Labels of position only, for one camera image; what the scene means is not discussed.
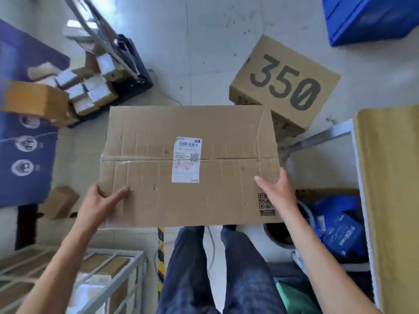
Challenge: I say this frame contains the blue plastic bag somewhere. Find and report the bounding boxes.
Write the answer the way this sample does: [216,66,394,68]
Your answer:
[306,195,368,259]

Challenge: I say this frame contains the open cardboard box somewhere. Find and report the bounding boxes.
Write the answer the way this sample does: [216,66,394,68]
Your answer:
[294,188,361,206]

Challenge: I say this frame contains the dark blue printed banner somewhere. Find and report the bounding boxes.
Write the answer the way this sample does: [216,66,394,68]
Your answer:
[0,19,71,208]

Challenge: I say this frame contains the white wire cage cart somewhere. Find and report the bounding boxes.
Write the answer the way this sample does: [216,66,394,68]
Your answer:
[0,244,147,314]

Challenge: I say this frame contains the silver trolley handle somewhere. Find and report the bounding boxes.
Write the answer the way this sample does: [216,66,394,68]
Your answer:
[62,0,145,83]

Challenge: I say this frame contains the yellow black hazard tape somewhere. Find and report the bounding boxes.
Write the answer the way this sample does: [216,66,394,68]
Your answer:
[157,227,165,293]

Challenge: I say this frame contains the large taped cardboard box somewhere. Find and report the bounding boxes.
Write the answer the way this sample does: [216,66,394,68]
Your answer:
[98,105,284,229]

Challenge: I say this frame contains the person's right hand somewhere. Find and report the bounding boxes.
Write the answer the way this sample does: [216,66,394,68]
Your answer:
[254,167,299,223]

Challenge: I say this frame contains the person's left hand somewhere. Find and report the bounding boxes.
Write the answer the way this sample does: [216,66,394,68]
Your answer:
[74,184,131,231]

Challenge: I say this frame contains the flat brown boxes in cage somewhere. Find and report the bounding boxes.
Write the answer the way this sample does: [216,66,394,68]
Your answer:
[0,249,131,314]

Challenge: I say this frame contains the black round bin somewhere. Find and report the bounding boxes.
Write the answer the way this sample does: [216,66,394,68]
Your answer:
[263,222,296,249]

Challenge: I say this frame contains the person's left forearm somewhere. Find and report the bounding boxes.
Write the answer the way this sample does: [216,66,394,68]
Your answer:
[16,222,99,314]

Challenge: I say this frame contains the plain brown cardboard box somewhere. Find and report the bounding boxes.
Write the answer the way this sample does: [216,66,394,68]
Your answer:
[1,80,71,121]

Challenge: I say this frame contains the person's right forearm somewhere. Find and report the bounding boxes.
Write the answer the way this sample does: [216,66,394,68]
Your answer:
[281,208,384,314]

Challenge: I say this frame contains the pile of small white-topped boxes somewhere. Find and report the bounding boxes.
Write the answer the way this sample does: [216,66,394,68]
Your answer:
[27,54,119,128]

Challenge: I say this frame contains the green cloth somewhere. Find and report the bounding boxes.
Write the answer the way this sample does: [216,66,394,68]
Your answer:
[275,281,323,314]

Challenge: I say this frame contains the blue plastic crate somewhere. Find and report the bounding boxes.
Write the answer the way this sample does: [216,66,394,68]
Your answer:
[321,0,419,47]

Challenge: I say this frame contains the small brown cardboard box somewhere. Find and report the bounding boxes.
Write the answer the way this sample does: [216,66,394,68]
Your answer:
[40,186,80,221]

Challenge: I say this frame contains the light wooden table board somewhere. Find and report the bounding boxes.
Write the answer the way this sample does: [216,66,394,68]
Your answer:
[352,105,419,314]

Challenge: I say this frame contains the black platform trolley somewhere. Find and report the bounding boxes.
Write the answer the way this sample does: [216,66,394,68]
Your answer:
[68,34,154,128]

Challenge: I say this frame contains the grey metal bar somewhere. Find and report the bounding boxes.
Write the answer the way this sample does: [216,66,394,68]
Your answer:
[280,120,354,155]

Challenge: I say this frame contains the brown shoe box black print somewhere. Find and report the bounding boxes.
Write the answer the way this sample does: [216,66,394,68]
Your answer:
[229,34,341,142]

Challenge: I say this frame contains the person's dark blue jeans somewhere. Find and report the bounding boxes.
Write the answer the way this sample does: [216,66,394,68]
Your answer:
[156,225,288,314]

